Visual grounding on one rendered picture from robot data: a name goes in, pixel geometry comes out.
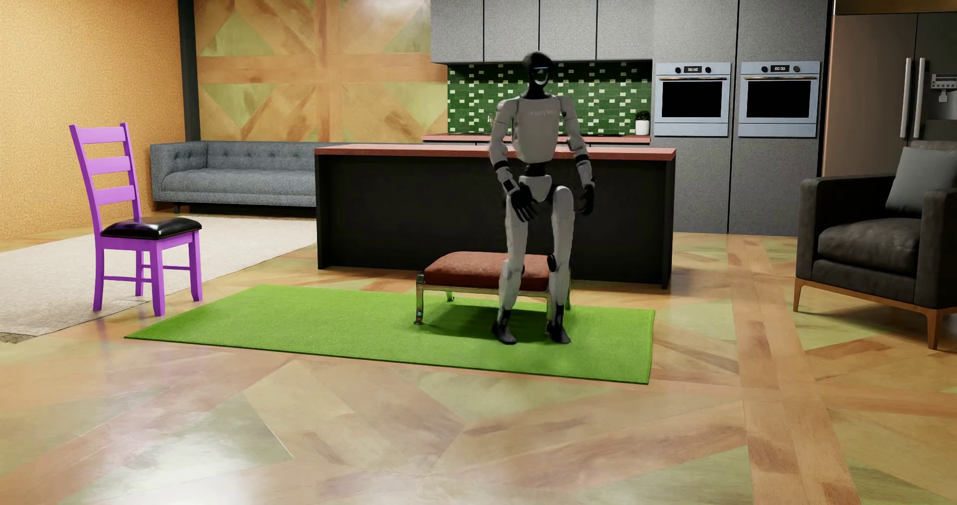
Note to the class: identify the robot black hand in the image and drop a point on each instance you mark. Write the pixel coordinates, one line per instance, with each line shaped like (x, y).
(585, 200)
(522, 204)

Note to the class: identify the purple chair black seat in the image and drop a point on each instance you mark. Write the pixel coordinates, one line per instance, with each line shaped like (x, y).
(142, 228)

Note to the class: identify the robot left leg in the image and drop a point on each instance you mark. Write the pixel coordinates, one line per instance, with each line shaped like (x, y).
(561, 251)

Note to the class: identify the red kitchen counter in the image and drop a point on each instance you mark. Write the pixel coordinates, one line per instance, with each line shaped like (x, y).
(613, 138)

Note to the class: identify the robot grey torso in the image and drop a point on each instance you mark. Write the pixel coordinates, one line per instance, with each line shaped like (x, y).
(540, 127)

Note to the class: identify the red cushioned metal stool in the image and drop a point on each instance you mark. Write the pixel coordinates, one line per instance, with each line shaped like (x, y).
(471, 269)

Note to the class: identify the small plant white pot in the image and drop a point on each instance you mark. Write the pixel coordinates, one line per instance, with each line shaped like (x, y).
(642, 123)

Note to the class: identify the black kitchen island red top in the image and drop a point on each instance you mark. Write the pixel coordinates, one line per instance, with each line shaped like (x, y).
(419, 206)

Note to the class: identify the green tile backsplash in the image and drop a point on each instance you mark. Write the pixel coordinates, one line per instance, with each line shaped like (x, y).
(605, 97)

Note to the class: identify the grey tall oven cabinet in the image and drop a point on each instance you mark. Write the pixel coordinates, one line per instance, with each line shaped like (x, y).
(699, 183)

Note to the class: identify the robot black visor head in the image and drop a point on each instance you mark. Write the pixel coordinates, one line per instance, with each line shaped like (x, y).
(537, 71)

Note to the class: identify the silver built-in oven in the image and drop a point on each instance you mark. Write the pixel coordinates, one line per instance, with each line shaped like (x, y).
(778, 99)
(692, 99)

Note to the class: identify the grey upper cabinet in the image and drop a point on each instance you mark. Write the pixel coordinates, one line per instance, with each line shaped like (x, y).
(511, 23)
(625, 19)
(568, 20)
(457, 25)

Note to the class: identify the green rug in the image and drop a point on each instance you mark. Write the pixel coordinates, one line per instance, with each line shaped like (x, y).
(359, 329)

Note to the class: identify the dark leather armchair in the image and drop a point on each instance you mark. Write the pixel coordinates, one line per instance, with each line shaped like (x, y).
(860, 251)

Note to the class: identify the grey tufted sofa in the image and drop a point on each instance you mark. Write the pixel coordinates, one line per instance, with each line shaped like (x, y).
(232, 176)

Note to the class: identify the stainless steel refrigerator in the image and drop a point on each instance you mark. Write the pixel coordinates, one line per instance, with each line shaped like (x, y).
(867, 94)

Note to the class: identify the grey throw pillow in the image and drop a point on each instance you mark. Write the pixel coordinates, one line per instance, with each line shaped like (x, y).
(921, 182)

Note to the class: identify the beige carpet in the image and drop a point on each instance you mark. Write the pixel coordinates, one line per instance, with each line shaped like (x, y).
(67, 266)

